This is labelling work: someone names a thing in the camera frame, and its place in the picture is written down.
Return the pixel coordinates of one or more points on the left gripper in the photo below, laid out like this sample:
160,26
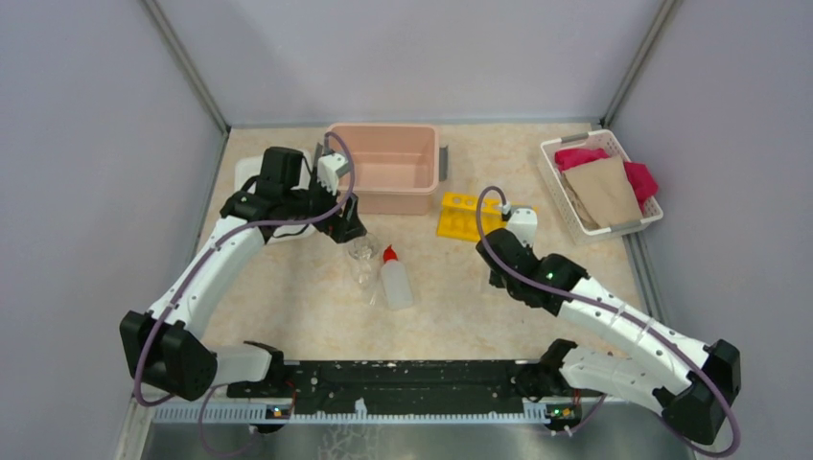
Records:
343,228

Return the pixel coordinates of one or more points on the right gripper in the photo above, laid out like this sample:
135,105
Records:
496,279

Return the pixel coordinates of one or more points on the white wash bottle red cap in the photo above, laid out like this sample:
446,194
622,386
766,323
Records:
396,285

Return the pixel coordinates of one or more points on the pink plastic bin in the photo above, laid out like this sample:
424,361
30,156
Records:
398,167

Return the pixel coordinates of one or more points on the white bin lid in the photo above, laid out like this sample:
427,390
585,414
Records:
251,166

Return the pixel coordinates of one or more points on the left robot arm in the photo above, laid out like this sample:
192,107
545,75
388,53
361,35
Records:
163,344

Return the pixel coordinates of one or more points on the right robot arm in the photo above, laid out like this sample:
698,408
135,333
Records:
690,384

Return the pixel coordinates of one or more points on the yellow test tube rack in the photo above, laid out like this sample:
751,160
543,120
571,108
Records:
458,219

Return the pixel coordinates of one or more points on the beige cloth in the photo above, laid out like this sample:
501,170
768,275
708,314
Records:
602,194

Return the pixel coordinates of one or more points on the red cloth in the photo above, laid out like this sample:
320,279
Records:
641,180

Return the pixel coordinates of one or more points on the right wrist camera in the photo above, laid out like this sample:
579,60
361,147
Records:
523,223

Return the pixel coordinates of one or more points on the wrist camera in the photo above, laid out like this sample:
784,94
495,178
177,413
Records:
523,223
329,171

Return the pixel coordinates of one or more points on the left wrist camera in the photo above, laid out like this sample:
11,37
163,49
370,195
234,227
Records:
329,171

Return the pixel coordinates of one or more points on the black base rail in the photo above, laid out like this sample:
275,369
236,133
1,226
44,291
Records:
408,387

